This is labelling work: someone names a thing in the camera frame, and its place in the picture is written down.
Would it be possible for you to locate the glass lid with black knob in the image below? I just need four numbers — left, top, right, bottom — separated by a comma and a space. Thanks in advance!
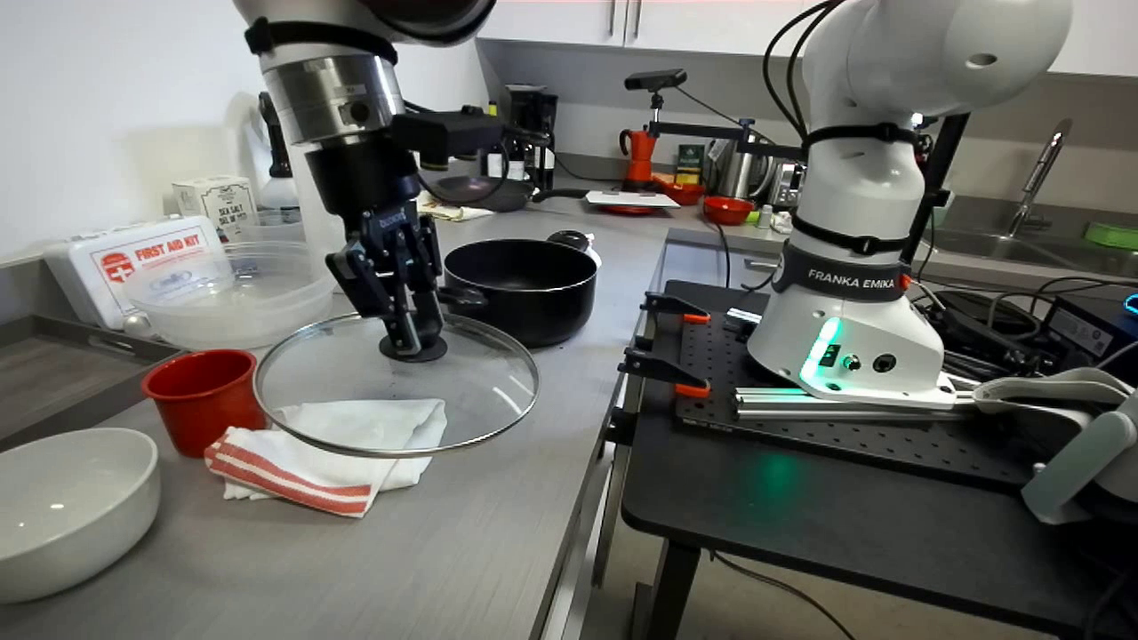
248, 308, 543, 461

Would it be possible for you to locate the white first aid kit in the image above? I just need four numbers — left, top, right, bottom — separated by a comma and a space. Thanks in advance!
42, 212, 236, 330

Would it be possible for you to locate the black clamp with orange handle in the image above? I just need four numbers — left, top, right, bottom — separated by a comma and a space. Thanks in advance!
619, 347, 716, 404
638, 287, 716, 330

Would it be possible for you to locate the yellow patterned cloth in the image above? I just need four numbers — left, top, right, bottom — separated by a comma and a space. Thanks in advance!
437, 201, 500, 223

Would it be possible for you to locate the black coffee machine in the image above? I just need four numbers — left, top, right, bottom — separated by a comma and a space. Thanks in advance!
507, 83, 562, 192

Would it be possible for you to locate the red pitcher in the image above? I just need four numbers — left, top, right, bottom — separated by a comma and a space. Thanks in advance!
615, 125, 660, 192

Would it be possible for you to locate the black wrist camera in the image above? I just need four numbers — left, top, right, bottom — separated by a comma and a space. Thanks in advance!
396, 102, 508, 170

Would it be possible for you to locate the red cup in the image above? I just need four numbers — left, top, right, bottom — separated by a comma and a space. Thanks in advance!
139, 347, 272, 461

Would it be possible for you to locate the small white box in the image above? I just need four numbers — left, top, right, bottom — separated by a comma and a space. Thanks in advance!
164, 174, 261, 241

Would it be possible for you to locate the black camera on stand arm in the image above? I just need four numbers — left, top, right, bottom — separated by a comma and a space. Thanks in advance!
624, 63, 816, 158

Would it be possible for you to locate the silver aluminium rail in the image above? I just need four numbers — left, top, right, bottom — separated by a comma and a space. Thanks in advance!
734, 384, 973, 420

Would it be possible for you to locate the clear plastic container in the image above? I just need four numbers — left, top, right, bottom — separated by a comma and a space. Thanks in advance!
121, 237, 349, 357

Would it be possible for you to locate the red bowl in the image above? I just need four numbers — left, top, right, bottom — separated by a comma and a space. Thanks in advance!
701, 192, 757, 227
662, 174, 709, 206

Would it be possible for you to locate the steel faucet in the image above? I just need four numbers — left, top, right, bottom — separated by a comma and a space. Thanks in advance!
999, 113, 1078, 241

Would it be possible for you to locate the steel sink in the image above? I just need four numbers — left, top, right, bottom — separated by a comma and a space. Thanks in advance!
937, 192, 1138, 280

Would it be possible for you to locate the black electronics box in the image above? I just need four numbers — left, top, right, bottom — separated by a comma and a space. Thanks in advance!
1044, 287, 1138, 384

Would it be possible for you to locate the red striped white towel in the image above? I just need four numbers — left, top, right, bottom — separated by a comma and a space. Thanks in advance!
202, 396, 451, 524

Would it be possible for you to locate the black cooking pot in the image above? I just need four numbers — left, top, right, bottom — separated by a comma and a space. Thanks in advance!
437, 236, 605, 352

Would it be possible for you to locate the black table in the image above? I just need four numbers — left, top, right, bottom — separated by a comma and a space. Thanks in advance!
615, 279, 1138, 640

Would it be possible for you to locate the dark frying pan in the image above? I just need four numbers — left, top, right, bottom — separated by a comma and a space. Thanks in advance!
424, 174, 536, 212

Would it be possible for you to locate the grey plastic handle device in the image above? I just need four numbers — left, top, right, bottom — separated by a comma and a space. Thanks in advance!
973, 362, 1138, 531

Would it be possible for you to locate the spray bottle with black trigger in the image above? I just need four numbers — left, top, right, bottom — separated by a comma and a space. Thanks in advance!
253, 89, 305, 236

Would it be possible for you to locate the white plate with red food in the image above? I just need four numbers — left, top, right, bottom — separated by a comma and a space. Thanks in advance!
580, 186, 682, 222

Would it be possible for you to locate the green sponge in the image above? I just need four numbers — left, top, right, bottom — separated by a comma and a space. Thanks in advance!
1083, 217, 1138, 257

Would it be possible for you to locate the white wall cabinet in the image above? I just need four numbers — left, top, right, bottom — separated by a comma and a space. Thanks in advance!
477, 0, 1138, 83

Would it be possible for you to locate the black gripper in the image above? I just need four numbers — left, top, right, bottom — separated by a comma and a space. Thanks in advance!
302, 135, 449, 361

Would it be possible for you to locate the steel kettle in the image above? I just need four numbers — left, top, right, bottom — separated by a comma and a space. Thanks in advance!
709, 133, 777, 206

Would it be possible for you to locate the black perforated mounting board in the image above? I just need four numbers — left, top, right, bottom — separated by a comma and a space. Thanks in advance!
645, 279, 1071, 491

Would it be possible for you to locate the white bowl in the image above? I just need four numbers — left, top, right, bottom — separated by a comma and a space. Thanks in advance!
0, 422, 164, 607

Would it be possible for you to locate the white paper towel roll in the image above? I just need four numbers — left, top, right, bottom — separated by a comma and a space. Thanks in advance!
289, 152, 360, 299

